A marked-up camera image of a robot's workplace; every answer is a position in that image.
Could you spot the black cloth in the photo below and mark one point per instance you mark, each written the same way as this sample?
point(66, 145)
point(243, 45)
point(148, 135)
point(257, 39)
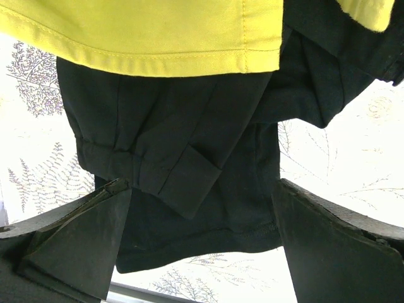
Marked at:
point(202, 153)

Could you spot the yellow cloth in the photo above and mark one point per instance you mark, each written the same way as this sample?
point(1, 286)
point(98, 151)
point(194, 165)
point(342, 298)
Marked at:
point(187, 39)

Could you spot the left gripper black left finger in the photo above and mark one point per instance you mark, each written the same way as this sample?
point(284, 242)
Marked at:
point(66, 254)

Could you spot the floral patterned tablecloth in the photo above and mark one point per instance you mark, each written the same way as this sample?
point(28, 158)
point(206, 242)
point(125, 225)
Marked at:
point(356, 162)

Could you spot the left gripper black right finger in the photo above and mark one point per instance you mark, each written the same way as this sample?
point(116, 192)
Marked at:
point(335, 254)

